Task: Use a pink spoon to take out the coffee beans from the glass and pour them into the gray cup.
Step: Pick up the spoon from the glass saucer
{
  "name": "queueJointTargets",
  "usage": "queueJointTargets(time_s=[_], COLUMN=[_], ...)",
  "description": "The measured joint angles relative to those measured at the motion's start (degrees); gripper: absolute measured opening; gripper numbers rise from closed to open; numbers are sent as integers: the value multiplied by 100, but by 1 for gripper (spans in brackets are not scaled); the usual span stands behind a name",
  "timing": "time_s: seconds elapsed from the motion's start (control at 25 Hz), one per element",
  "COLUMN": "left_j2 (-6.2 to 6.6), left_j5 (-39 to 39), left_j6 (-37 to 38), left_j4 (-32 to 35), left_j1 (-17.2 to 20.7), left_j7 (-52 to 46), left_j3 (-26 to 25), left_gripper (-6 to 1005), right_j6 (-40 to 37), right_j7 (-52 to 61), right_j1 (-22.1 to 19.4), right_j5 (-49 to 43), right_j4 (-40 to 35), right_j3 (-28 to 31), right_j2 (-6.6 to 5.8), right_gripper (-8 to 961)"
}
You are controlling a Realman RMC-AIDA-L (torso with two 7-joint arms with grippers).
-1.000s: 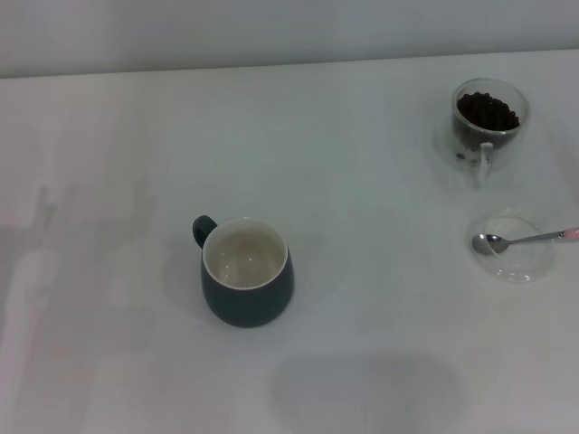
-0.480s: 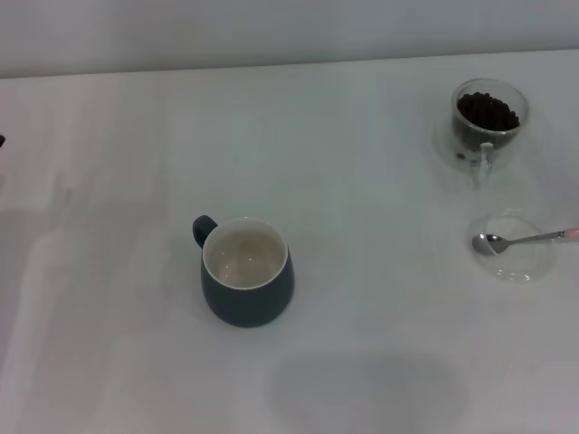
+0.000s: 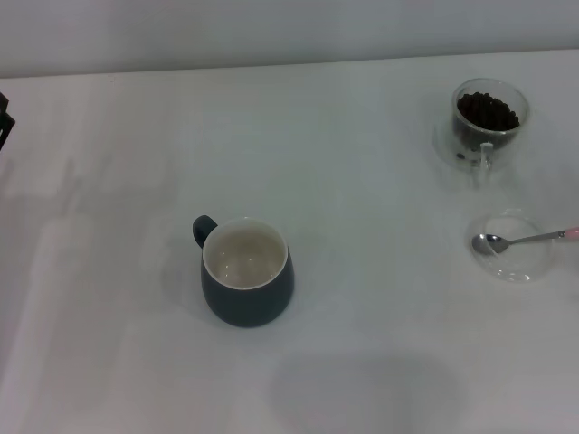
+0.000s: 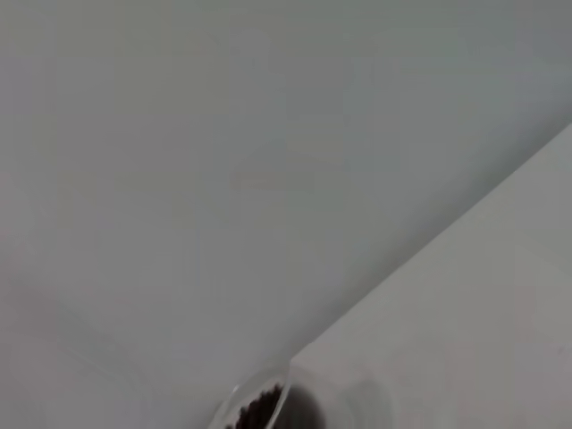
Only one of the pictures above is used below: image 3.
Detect dark grey mug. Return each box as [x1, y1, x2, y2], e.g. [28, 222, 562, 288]
[192, 214, 295, 327]

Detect metal spoon with pink handle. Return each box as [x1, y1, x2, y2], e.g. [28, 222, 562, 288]
[471, 224, 579, 255]

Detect heap of coffee beans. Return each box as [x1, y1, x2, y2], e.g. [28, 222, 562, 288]
[453, 91, 521, 153]

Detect small empty clear glass dish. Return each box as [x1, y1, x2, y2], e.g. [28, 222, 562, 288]
[468, 208, 556, 285]

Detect clear glass cup with handle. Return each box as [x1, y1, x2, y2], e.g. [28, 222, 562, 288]
[451, 78, 530, 175]

